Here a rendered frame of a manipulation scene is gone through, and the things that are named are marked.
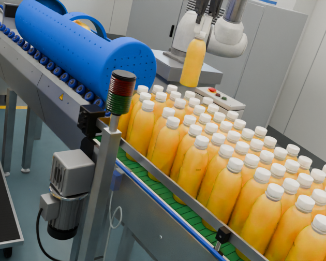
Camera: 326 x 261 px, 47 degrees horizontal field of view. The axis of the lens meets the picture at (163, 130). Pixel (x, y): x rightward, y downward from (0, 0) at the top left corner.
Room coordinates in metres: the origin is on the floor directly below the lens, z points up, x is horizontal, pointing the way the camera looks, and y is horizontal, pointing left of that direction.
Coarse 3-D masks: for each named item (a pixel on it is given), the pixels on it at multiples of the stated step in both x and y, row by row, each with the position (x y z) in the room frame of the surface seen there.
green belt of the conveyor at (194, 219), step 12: (120, 156) 1.13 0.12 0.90; (132, 168) 1.08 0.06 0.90; (144, 168) 1.10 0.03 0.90; (144, 180) 1.02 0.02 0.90; (156, 192) 0.98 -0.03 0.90; (168, 192) 0.99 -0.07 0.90; (168, 204) 0.93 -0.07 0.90; (180, 204) 0.95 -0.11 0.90; (192, 216) 0.90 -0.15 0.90; (204, 228) 0.86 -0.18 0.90; (216, 240) 0.82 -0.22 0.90; (228, 252) 0.79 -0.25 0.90
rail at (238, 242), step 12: (120, 144) 1.11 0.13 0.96; (132, 156) 1.06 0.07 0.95; (144, 156) 1.03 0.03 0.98; (156, 168) 0.98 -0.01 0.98; (168, 180) 0.94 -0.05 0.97; (180, 192) 0.90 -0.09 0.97; (192, 204) 0.86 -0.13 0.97; (204, 216) 0.83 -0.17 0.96; (216, 216) 0.81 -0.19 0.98; (216, 228) 0.80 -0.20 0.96; (228, 228) 0.78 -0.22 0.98; (228, 240) 0.77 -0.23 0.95; (240, 240) 0.75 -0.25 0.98; (252, 252) 0.72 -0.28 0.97
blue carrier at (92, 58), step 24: (24, 0) 1.97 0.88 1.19; (48, 0) 2.07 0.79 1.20; (24, 24) 1.86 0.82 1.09; (48, 24) 1.71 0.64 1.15; (72, 24) 1.63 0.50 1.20; (96, 24) 1.80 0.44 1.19; (48, 48) 1.67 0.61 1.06; (72, 48) 1.52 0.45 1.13; (96, 48) 1.44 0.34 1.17; (120, 48) 1.40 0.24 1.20; (144, 48) 1.49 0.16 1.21; (72, 72) 1.53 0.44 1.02; (96, 72) 1.37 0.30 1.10; (144, 72) 1.51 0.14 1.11
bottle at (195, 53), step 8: (192, 40) 1.45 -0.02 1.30; (200, 40) 1.44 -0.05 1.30; (192, 48) 1.43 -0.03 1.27; (200, 48) 1.43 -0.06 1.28; (192, 56) 1.42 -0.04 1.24; (200, 56) 1.43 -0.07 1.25; (184, 64) 1.44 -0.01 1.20; (192, 64) 1.42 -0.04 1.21; (200, 64) 1.43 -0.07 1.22; (184, 72) 1.43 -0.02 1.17; (192, 72) 1.42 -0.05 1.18; (200, 72) 1.45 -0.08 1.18; (184, 80) 1.42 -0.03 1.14; (192, 80) 1.42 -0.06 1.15
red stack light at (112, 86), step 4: (112, 76) 0.89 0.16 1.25; (112, 80) 0.88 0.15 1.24; (116, 80) 0.87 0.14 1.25; (120, 80) 0.87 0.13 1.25; (112, 84) 0.88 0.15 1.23; (116, 84) 0.87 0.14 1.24; (120, 84) 0.87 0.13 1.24; (124, 84) 0.87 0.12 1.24; (128, 84) 0.88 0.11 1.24; (132, 84) 0.89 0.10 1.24; (112, 88) 0.88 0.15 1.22; (116, 88) 0.87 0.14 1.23; (120, 88) 0.87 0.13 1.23; (124, 88) 0.87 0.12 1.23; (128, 88) 0.88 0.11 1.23; (132, 88) 0.89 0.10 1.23; (112, 92) 0.87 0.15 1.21; (116, 92) 0.87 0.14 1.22; (120, 92) 0.87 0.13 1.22; (124, 92) 0.87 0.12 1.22; (128, 92) 0.88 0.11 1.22; (132, 92) 0.90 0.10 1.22
